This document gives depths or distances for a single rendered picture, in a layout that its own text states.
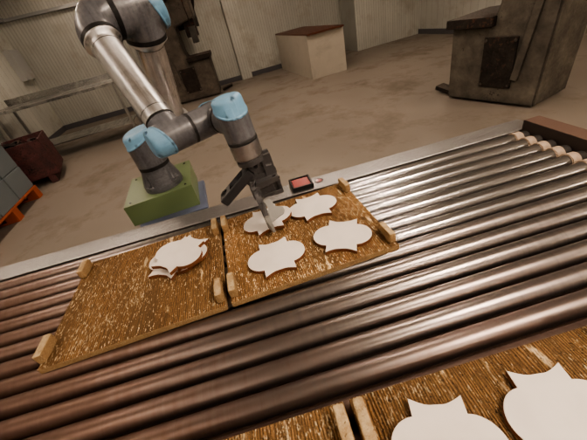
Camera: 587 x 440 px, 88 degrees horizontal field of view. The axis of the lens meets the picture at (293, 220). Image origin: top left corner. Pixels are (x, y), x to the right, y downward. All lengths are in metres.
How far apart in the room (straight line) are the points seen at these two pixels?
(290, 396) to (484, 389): 0.29
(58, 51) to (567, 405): 10.02
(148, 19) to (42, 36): 9.03
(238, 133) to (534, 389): 0.69
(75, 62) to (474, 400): 9.87
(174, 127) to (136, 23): 0.35
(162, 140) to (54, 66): 9.33
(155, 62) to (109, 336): 0.78
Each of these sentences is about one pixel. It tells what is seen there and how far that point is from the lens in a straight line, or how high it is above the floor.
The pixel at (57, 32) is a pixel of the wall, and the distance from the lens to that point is 9.96.
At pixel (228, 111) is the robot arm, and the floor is 1.28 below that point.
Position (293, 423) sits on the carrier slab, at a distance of 0.54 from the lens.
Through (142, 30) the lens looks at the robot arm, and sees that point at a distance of 1.06.
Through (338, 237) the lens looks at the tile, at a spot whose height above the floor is 0.95.
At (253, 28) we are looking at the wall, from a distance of 9.76.
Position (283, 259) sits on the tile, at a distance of 0.74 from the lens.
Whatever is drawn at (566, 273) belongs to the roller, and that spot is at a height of 0.92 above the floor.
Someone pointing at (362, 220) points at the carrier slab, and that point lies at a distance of 0.83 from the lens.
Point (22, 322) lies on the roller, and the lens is 1.10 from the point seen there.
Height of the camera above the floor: 1.44
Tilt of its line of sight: 35 degrees down
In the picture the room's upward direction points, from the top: 15 degrees counter-clockwise
